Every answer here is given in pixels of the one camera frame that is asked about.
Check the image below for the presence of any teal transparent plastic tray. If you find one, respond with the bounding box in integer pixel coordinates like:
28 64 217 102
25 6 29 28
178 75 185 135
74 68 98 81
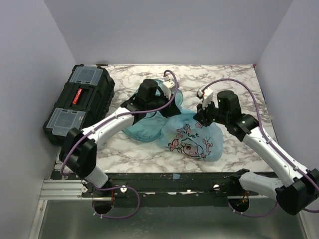
123 79 183 142

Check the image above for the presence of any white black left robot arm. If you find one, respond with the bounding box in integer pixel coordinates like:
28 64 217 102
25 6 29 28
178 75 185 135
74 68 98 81
59 79 180 197

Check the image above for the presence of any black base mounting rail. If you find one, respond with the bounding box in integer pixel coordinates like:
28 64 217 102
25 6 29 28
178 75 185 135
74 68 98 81
51 171 275 207

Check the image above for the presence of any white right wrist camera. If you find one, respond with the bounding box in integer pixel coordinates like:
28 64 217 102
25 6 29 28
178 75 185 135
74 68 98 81
196 87 213 109

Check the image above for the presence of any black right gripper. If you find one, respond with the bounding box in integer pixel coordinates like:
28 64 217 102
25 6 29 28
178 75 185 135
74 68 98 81
193 98 229 126

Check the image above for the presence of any light blue plastic bag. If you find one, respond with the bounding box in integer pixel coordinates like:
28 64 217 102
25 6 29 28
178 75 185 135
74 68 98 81
157 108 224 162

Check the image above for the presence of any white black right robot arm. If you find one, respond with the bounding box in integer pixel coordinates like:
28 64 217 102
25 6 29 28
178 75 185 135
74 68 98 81
194 88 319 215

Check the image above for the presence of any black plastic toolbox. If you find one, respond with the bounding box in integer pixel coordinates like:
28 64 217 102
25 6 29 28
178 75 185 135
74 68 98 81
42 64 115 146

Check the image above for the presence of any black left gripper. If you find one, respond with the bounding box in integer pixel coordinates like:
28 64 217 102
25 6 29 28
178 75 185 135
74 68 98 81
146 91 181 119

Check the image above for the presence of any aluminium extrusion rail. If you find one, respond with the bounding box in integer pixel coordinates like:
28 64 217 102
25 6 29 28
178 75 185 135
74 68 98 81
38 179 87 201

